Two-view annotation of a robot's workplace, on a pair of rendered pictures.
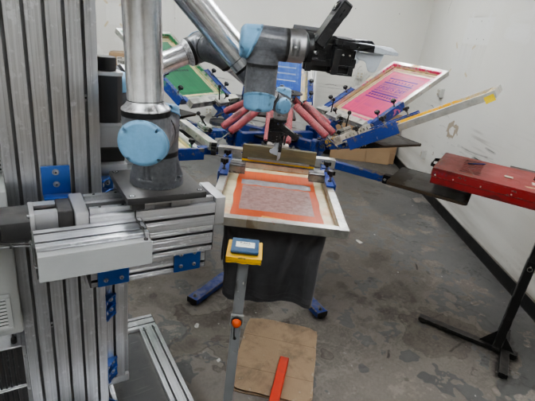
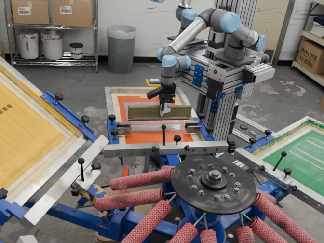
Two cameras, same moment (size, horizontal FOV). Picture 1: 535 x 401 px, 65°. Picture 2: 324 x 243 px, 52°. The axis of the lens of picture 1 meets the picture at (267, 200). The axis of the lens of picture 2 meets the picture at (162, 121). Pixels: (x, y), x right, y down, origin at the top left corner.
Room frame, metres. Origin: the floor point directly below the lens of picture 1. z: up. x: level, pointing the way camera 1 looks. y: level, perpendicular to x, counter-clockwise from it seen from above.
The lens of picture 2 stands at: (3.82, -0.39, 2.06)
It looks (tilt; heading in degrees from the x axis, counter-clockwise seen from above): 30 degrees down; 167
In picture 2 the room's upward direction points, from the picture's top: 7 degrees clockwise
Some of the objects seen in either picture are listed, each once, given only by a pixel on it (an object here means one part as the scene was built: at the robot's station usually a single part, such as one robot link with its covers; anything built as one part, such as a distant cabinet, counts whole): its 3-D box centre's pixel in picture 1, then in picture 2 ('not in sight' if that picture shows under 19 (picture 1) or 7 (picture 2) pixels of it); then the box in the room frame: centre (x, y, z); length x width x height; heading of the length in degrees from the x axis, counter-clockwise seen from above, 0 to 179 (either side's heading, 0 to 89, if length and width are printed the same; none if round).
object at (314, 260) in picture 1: (270, 264); not in sight; (1.63, -0.05, 0.74); 0.45 x 0.03 x 0.43; 92
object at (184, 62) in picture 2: not in sight; (179, 62); (2.04, 0.07, 1.39); 0.11 x 0.11 x 0.08; 33
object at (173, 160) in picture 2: not in sight; (172, 161); (2.48, -0.02, 1.02); 0.17 x 0.06 x 0.05; 2
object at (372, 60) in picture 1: (375, 59); not in sight; (1.02, -0.20, 1.67); 0.09 x 0.03 x 0.06; 64
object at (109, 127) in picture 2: (326, 181); (113, 135); (2.17, -0.31, 0.98); 0.30 x 0.05 x 0.07; 2
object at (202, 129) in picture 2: (224, 169); (203, 132); (2.15, 0.25, 0.98); 0.30 x 0.05 x 0.07; 2
